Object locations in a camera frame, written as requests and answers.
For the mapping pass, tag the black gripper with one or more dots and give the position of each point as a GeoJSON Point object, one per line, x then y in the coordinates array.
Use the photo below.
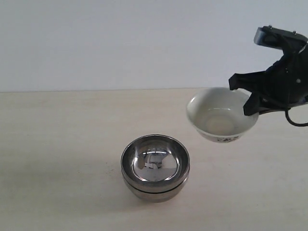
{"type": "Point", "coordinates": [286, 81]}

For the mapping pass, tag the white ceramic patterned bowl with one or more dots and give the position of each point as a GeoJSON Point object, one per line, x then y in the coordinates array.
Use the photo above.
{"type": "Point", "coordinates": [217, 114]}

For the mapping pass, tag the ribbed stainless steel bowl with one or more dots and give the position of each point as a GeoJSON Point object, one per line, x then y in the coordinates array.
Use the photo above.
{"type": "Point", "coordinates": [155, 163]}

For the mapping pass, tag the smooth stainless steel bowl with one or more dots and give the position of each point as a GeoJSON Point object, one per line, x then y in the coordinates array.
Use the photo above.
{"type": "Point", "coordinates": [157, 197]}

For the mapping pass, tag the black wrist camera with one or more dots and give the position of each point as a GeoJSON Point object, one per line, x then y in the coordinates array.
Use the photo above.
{"type": "Point", "coordinates": [279, 39]}

